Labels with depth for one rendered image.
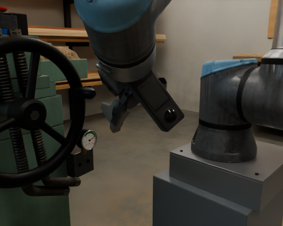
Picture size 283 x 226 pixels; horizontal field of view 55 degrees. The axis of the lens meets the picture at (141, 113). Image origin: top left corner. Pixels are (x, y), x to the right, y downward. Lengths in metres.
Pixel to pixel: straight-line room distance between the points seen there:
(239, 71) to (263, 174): 0.26
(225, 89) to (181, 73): 3.53
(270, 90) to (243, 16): 3.15
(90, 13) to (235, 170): 0.56
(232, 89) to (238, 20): 3.11
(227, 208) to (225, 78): 0.33
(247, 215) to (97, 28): 0.57
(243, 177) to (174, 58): 3.70
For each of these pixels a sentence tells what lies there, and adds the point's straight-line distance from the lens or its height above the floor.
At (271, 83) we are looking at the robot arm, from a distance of 0.68.
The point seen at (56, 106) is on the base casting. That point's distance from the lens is 0.83.
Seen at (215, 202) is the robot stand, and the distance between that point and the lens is 0.76.
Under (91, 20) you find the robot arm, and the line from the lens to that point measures 0.31.
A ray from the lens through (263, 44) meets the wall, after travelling 3.67.
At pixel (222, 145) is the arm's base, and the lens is 0.78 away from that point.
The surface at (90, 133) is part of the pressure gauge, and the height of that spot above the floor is 0.68.
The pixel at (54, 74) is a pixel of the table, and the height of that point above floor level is 0.86.
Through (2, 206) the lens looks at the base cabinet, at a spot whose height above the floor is 0.54.
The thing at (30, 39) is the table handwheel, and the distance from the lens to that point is 0.56.
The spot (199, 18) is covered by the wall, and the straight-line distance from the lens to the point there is 4.11.
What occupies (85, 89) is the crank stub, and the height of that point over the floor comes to 0.85.
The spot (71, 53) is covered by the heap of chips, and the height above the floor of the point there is 0.92.
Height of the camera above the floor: 0.93
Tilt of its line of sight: 13 degrees down
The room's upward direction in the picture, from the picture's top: straight up
